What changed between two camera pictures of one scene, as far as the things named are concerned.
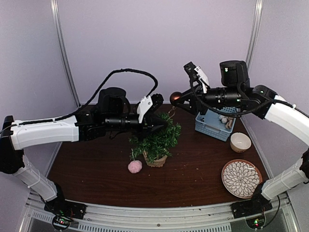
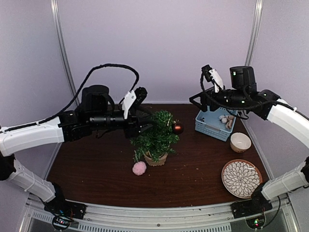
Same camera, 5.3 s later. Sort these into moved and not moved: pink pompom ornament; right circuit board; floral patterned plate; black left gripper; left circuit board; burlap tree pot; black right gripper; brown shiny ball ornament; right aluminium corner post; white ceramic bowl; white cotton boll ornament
Moved: pink pompom ornament; brown shiny ball ornament; black left gripper; black right gripper
Not moved: floral patterned plate; left circuit board; white ceramic bowl; white cotton boll ornament; right circuit board; burlap tree pot; right aluminium corner post
